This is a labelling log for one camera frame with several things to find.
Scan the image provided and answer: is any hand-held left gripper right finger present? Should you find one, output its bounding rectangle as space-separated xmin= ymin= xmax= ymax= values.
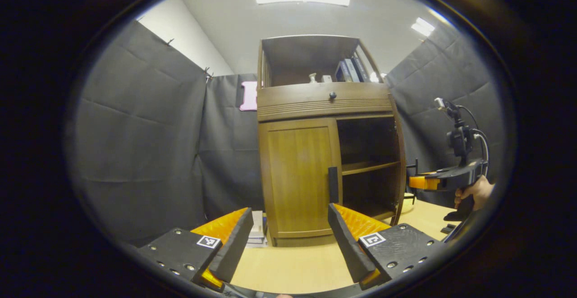
xmin=328 ymin=202 xmax=444 ymax=290

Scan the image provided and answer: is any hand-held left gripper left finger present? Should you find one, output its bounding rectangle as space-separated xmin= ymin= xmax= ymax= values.
xmin=135 ymin=207 xmax=254 ymax=292

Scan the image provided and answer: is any wooden shoe cabinet door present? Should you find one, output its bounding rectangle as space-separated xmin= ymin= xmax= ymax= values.
xmin=259 ymin=119 xmax=343 ymax=239
xmin=389 ymin=94 xmax=420 ymax=226

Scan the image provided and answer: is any wooden double-door shoe cabinet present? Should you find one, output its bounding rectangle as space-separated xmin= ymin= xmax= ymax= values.
xmin=257 ymin=35 xmax=407 ymax=248

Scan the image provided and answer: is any stack of flat boxes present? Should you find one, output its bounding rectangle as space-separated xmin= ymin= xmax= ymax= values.
xmin=246 ymin=210 xmax=269 ymax=248

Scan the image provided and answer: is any wooden inner shelf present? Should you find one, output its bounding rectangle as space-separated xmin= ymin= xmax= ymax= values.
xmin=341 ymin=160 xmax=401 ymax=176

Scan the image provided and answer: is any wooden drawer with black knob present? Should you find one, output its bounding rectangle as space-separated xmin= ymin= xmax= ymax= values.
xmin=257 ymin=83 xmax=393 ymax=122

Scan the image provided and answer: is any black backdrop cloth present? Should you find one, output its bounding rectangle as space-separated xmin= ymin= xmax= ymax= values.
xmin=68 ymin=21 xmax=505 ymax=247

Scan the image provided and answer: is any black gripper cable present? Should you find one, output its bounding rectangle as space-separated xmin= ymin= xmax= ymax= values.
xmin=459 ymin=105 xmax=490 ymax=178

